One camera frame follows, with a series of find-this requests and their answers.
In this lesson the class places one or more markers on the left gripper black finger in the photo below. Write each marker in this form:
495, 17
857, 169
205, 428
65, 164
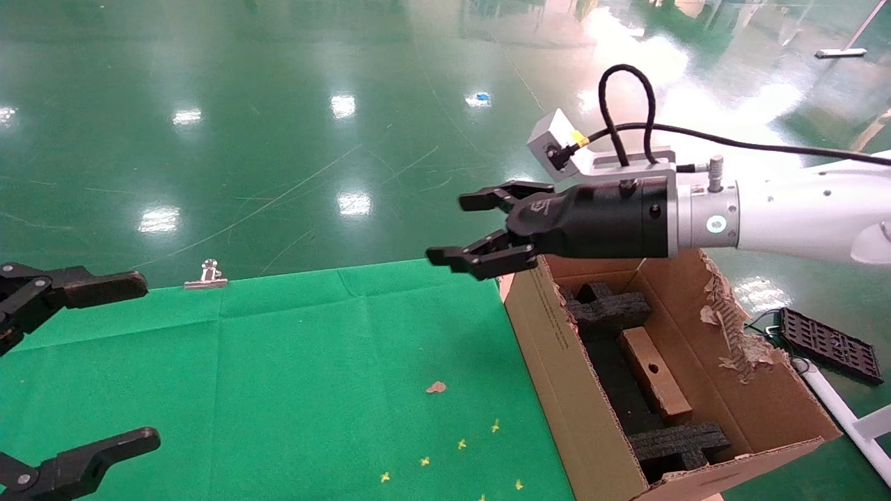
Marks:
97, 287
83, 463

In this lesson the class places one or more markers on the small blue floor item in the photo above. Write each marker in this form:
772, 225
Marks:
479, 99

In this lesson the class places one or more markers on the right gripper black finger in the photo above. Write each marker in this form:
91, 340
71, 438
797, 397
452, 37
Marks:
498, 197
480, 259

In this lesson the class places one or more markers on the cross-shaped black foam block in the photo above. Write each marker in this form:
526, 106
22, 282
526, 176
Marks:
612, 309

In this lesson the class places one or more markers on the flat black foam sheet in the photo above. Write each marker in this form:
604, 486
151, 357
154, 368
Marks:
609, 379

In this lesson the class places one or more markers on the white tube frame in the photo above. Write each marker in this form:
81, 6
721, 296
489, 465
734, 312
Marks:
846, 414

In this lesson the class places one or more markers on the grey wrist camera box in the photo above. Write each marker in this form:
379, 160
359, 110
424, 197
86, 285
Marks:
550, 136

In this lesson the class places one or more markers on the grey floor mop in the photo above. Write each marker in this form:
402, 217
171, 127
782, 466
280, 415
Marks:
841, 53

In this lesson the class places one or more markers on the small cardboard scrap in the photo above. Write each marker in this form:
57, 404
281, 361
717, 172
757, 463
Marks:
436, 387

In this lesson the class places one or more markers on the silver binder clip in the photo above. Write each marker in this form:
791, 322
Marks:
206, 280

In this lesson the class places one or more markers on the large open cardboard carton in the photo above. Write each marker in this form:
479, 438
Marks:
564, 376

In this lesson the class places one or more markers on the grey metal camera bracket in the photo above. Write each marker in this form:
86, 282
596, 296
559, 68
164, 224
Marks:
612, 165

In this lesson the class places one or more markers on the large green table cloth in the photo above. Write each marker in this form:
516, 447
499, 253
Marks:
264, 376

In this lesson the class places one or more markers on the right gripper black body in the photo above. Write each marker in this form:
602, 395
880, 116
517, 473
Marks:
598, 219

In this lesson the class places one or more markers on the black grid plate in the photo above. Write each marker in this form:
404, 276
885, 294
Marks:
828, 344

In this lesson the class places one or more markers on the small brown cardboard box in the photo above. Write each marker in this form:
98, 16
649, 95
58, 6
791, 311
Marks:
654, 376

